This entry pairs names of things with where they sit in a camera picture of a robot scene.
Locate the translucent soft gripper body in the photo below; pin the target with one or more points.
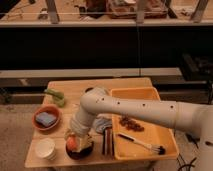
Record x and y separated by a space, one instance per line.
81 141

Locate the orange apple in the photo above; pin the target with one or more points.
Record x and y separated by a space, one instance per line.
71 144

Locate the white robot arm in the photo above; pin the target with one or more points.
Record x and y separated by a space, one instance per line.
195 119

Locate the dark purple bowl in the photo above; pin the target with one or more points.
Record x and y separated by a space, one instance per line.
76 152

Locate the orange bowl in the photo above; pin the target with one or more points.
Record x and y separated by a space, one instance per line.
52 109

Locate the grey crumpled cloth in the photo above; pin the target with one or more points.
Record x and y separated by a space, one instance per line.
101 123

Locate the yellow plastic bin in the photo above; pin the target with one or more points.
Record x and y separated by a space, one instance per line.
153 134

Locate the white cup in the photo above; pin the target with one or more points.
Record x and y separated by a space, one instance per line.
45 149

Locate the bunch of dark grapes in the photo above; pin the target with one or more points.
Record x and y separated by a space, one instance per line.
130 124

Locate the blue sponge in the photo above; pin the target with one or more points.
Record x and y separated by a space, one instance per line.
46 119

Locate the wooden table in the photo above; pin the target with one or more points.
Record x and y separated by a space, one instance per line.
72 91

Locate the green toy vegetable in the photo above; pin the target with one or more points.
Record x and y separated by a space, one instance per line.
58 98

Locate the metal cup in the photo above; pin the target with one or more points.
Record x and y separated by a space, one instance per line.
89 89

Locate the black and white brush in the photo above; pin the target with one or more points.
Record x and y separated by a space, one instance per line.
157 149

